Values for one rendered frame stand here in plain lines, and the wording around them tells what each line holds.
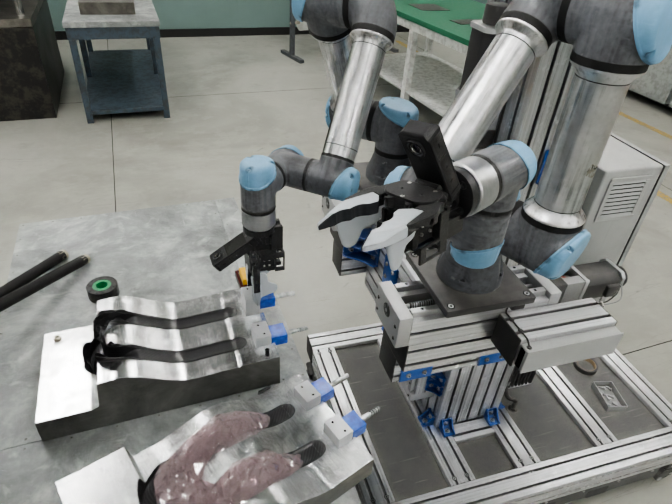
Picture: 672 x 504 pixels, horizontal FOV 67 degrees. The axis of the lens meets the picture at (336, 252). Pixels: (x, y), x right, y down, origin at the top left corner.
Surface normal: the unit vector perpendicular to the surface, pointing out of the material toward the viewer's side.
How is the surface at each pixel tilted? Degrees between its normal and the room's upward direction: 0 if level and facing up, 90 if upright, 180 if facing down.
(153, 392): 90
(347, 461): 0
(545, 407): 0
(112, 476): 0
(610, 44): 90
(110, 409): 90
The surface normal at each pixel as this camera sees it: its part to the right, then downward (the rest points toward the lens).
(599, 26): -0.77, 0.36
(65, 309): 0.06, -0.81
